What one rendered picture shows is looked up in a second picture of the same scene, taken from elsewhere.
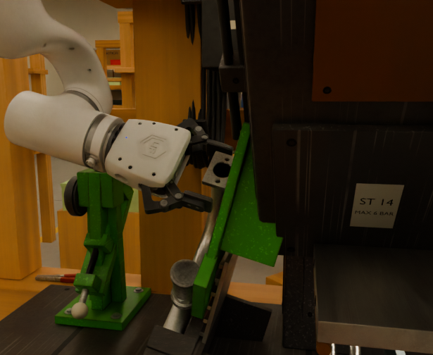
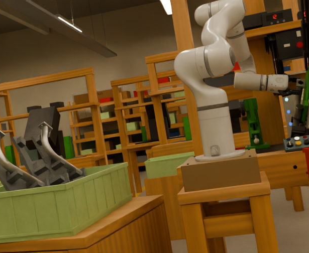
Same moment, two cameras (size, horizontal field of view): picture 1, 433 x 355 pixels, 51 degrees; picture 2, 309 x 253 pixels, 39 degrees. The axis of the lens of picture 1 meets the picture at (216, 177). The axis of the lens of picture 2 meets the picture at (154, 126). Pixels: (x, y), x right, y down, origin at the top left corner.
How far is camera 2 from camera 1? 1.73 m
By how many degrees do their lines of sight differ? 10
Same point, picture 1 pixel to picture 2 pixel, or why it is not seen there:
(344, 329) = not seen: outside the picture
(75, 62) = (248, 62)
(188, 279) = (301, 107)
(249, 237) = not seen: outside the picture
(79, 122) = (258, 77)
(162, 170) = (285, 85)
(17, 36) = (246, 55)
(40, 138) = (246, 83)
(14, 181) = not seen: hidden behind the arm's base
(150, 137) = (277, 78)
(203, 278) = (306, 104)
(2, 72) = not seen: hidden behind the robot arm
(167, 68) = (261, 64)
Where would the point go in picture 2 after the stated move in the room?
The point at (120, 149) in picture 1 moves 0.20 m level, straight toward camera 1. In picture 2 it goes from (270, 82) to (290, 76)
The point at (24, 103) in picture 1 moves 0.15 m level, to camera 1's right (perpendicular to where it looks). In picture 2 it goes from (239, 75) to (269, 70)
